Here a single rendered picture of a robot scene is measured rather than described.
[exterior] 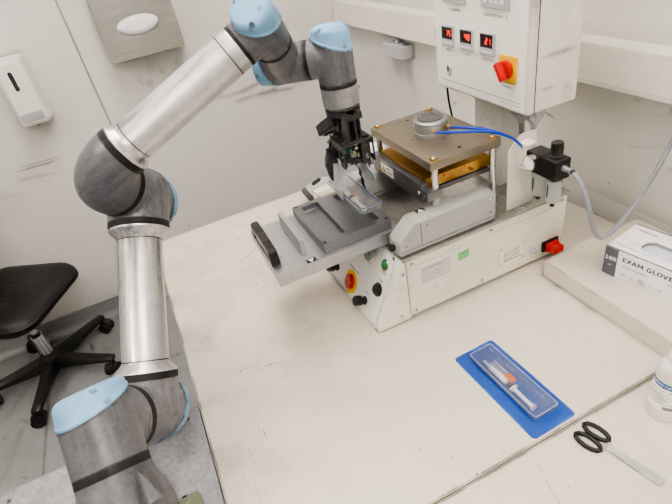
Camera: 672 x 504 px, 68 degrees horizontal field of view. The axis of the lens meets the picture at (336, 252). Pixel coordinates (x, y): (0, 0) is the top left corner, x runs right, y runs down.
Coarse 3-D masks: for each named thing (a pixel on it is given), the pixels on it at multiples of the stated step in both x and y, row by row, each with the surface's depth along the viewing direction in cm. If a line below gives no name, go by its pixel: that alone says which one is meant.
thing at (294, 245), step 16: (272, 224) 121; (288, 224) 112; (256, 240) 116; (272, 240) 115; (288, 240) 114; (304, 240) 112; (368, 240) 108; (384, 240) 110; (288, 256) 108; (304, 256) 107; (320, 256) 106; (336, 256) 107; (352, 256) 109; (272, 272) 109; (288, 272) 104; (304, 272) 105
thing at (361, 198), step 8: (344, 176) 121; (352, 184) 116; (344, 192) 114; (352, 192) 113; (360, 192) 112; (368, 192) 112; (352, 200) 110; (360, 200) 109; (368, 200) 109; (376, 200) 108; (360, 208) 106
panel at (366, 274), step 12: (384, 252) 113; (348, 264) 128; (360, 264) 123; (372, 264) 118; (336, 276) 134; (360, 276) 122; (372, 276) 117; (384, 276) 113; (360, 288) 122; (384, 288) 113; (372, 300) 117; (372, 312) 117; (372, 324) 117
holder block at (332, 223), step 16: (304, 208) 121; (320, 208) 120; (336, 208) 117; (352, 208) 118; (304, 224) 114; (320, 224) 115; (336, 224) 112; (352, 224) 110; (368, 224) 109; (384, 224) 109; (320, 240) 107; (336, 240) 106; (352, 240) 108
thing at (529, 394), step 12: (492, 348) 103; (480, 360) 101; (492, 360) 101; (504, 360) 100; (492, 372) 98; (504, 372) 98; (516, 372) 97; (504, 384) 96; (516, 384) 95; (528, 384) 95; (516, 396) 93; (528, 396) 92; (540, 396) 92; (528, 408) 90; (540, 408) 90
